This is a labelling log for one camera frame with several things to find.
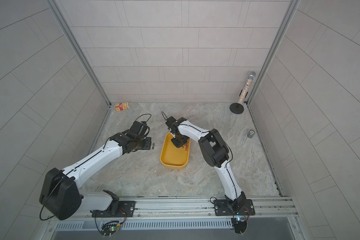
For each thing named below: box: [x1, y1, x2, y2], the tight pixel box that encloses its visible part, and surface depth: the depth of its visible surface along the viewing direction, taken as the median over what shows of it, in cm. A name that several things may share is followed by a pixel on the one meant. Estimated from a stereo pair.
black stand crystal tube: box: [229, 71, 257, 114], surface depth 101 cm
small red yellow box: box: [114, 101, 130, 112], surface depth 114 cm
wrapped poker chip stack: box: [247, 129, 255, 139], surface depth 98 cm
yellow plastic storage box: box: [160, 132, 191, 170], surface depth 88 cm
